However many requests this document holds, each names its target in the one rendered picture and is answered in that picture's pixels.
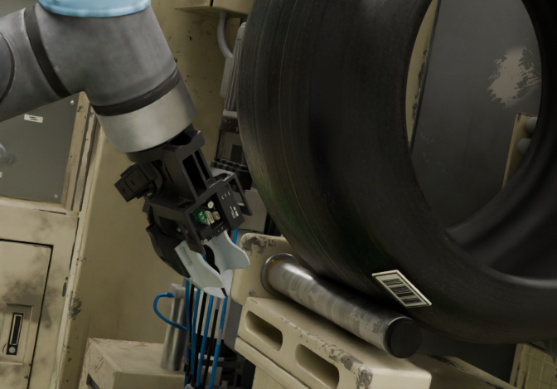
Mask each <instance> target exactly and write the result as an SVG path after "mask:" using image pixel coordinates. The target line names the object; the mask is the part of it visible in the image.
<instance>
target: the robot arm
mask: <svg viewBox="0 0 557 389"><path fill-rule="evenodd" d="M38 2H39V3H37V4H35V5H33V6H30V7H26V8H23V9H22V10H19V11H16V12H13V13H11V14H8V15H6V16H4V17H0V123H1V122H2V121H5V120H8V119H11V118H14V117H16V116H18V115H21V114H25V113H27V112H29V111H32V110H34V109H38V108H40V107H42V106H45V105H48V104H51V103H53V102H56V101H57V100H62V99H64V98H65V97H68V96H71V95H75V94H78V93H80V92H81V91H84V92H85V94H86V96H87V98H88V100H89V102H90V103H91V105H92V108H93V110H94V113H95V115H96V117H97V119H98V121H99V123H100V125H101V127H102V129H103V131H104V133H105V135H106V137H107V139H108V141H109V143H110V145H111V147H112V148H113V149H114V150H116V151H118V152H121V153H126V154H127V156H128V159H129V160H130V161H132V162H134V163H135V164H132V165H130V166H128V167H127V169H126V171H124V172H123V173H122V174H121V175H120V176H121V178H120V179H119V180H118V181H117V182H116V183H115V184H114V185H115V187H116V188H117V189H118V191H119V192H120V194H121V195H122V196H123V198H124V199H125V201H126V202H129V201H131V200H132V199H134V198H135V197H136V198H137V199H139V198H140V197H142V196H143V197H144V199H145V203H144V205H143V209H142V212H145V213H146V214H147V216H148V217H147V219H148V223H149V225H150V226H148V227H147V228H146V232H147V233H148V234H149V235H150V238H151V242H152V244H153V249H154V250H155V252H156V253H157V255H158V257H159V258H160V259H161V260H162V261H163V262H164V263H165V264H167V265H168V266H170V267H171V268H172V269H173V270H175V271H176V272H177V273H178V274H179V275H181V276H183V277H184V278H185V279H187V280H188V281H190V282H191V283H192V284H194V285H195V286H196V287H197V288H199V289H201V290H202V291H204V292H206V293H208V294H210V295H213V296H215V297H218V298H221V299H224V298H225V297H226V295H228V294H229V293H230V286H231V280H232V270H233V269H245V268H248V267H249V258H248V256H247V255H246V253H245V252H244V251H243V250H241V249H240V248H239V247H238V246H237V245H235V244H234V243H233V242H232V241H231V240H230V238H229V236H228V234H227V232H226V229H229V230H232V231H234V230H235V229H236V228H237V227H238V226H240V225H241V224H242V223H244V222H245V219H244V217H243V215H242V214H245V215H248V216H253V212H252V211H251V209H250V206H249V203H248V201H247V199H246V197H245V194H244V192H243V189H242V187H241V185H240V182H239V179H238V178H237V176H236V173H233V172H230V171H226V170H223V169H219V168H213V167H209V166H208V164H207V162H206V160H205V157H204V155H203V153H202V151H201V147H202V146H203V145H205V144H206V141H205V139H204V137H203V134H202V132H201V131H197V130H194V127H193V125H192V123H191V122H192V121H193V119H194V117H195V115H196V108H195V106H194V104H193V102H192V100H191V96H190V95H189V93H188V90H187V88H186V85H185V83H184V81H183V77H182V75H181V73H180V72H179V70H178V68H177V64H176V62H175V61H174V58H173V56H172V53H171V51H170V49H169V46H168V44H167V42H166V39H165V37H164V35H163V33H162V30H161V27H160V26H159V24H158V21H157V19H156V17H155V14H154V12H153V9H152V7H151V5H150V3H151V0H38ZM230 184H232V185H236V186H237V189H238V191H239V193H240V196H241V198H242V201H243V203H244V204H241V203H238V202H237V201H236V199H235V195H234V193H233V191H232V189H231V187H230ZM203 247H204V248H203ZM204 254H206V262H207V263H208V264H207V263H206V262H205V261H204V259H203V258H202V256H201V255H204Z"/></svg>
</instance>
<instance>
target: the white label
mask: <svg viewBox="0 0 557 389"><path fill-rule="evenodd" d="M372 276H373V277H374V278H375V279H376V280H377V281H378V282H379V283H380V284H381V285H382V286H383V287H384V288H385V289H386V290H388V291H389V292H390V293H391V294H392V295H393V296H394V297H395V298H396V299H397V300H398V301H399V302H400V303H401V304H402V305H403V306H404V307H405V308H413V307H420V306H428V305H431V303H430V302H429V301H428V300H427V299H426V298H425V297H424V296H423V295H422V294H421V293H420V292H419V291H418V290H417V289H416V288H415V287H414V286H413V285H412V284H411V283H410V282H409V281H408V280H407V279H406V278H405V277H404V276H403V275H402V274H401V273H400V272H399V271H398V270H392V271H386V272H380V273H375V274H372Z"/></svg>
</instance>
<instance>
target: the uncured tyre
mask: <svg viewBox="0 0 557 389"><path fill-rule="evenodd" d="M521 1H522V2H523V4H524V6H525V7H526V11H527V12H528V14H529V16H530V19H531V22H532V25H533V28H534V30H535V34H536V38H537V41H538V46H539V50H540V61H541V73H542V87H541V98H540V109H539V114H538V118H537V121H536V125H535V130H534V133H533V135H532V138H531V141H530V144H529V146H528V149H527V150H526V153H525V155H524V157H523V159H522V160H521V163H520V165H519V166H518V168H517V170H516V171H515V172H514V174H513V175H512V177H511V178H510V180H509V181H508V182H507V184H506V185H505V186H504V187H503V188H502V189H501V190H500V191H499V193H497V194H496V195H495V196H494V198H492V199H491V200H490V201H489V203H488V204H486V205H485V206H484V207H483V208H481V209H480V210H479V211H477V212H475V213H474V214H472V215H471V216H470V217H468V218H466V219H464V220H462V221H460V222H458V223H456V224H454V225H452V226H449V227H446V228H443V226H442V225H441V223H440V222H439V220H438V218H437V217H436V216H435V215H434V213H433V211H432V209H431V207H430V205H429V204H428V202H427V200H426V198H425V195H424V193H423V191H422V188H421V186H420V184H419V180H418V178H417V175H416V172H415V170H414V165H413V161H412V158H411V154H410V150H409V141H408V134H407V127H406V88H407V80H408V74H409V64H410V60H411V56H412V52H413V49H414V44H415V41H416V37H417V35H418V32H419V29H420V26H421V23H422V21H423V19H424V16H425V13H426V12H427V10H428V8H429V5H430V3H431V2H432V0H254V1H253V3H252V5H251V8H250V10H249V15H248V17H247V20H246V23H245V29H244V32H243V36H242V40H241V44H240V53H239V60H238V66H237V77H236V107H237V117H238V125H239V131H240V139H241V143H242V147H243V151H244V155H245V160H246V162H247V165H248V168H249V172H250V175H251V177H252V179H253V182H254V185H255V187H256V189H257V191H258V194H259V196H260V198H261V200H262V202H263V204H264V205H265V207H266V209H267V211H268V213H269V215H270V216H271V218H272V219H273V221H274V223H275V225H276V226H277V228H278V229H279V230H280V232H281V233H282V235H283V236H284V238H285V239H286V240H287V242H288V243H289V244H290V245H291V246H292V248H294V249H295V251H296V252H297V253H298V254H299V255H300V256H301V257H302V258H303V259H304V260H305V261H306V262H307V263H308V264H309V265H310V266H311V267H312V268H313V269H315V271H316V272H318V273H319V274H320V275H322V276H323V277H324V278H326V279H329V280H331V281H333V282H335V283H337V284H339V285H341V286H343V287H345V288H347V289H350V290H352V291H354V292H356V293H358V294H360V295H362V296H364V297H366V298H368V299H371V300H373V301H375V302H376V303H378V304H381V305H383V306H385V307H386V308H389V309H392V310H394V311H395V312H397V313H399V314H402V315H404V316H405V317H407V318H410V319H412V320H414V321H415V322H416V323H417V324H418V325H419V326H420V327H421V328H423V329H425V330H427V331H430V332H431V333H436V334H438V335H441V336H444V337H446V338H452V339H456V340H460V341H464V342H470V343H486V344H515V343H534V342H539V341H545V340H549V339H552V338H557V0H521ZM392 270H398V271H399V272H400V273H401V274H402V275H403V276H404V277H405V278H406V279H407V280H408V281H409V282H410V283H411V284H412V285H413V286H414V287H415V288H416V289H417V290H418V291H419V292H420V293H421V294H422V295H423V296H424V297H425V298H426V299H427V300H428V301H429V302H430V303H431V305H428V306H420V307H413V308H405V307H404V306H403V305H402V304H401V303H400V302H399V301H398V300H397V299H396V298H395V297H394V296H393V295H392V294H391V293H390V292H389V291H388V290H386V289H385V288H384V287H383V286H382V285H381V284H380V283H379V282H378V281H377V280H376V279H375V278H374V277H373V276H372V274H375V273H380V272H386V271H392Z"/></svg>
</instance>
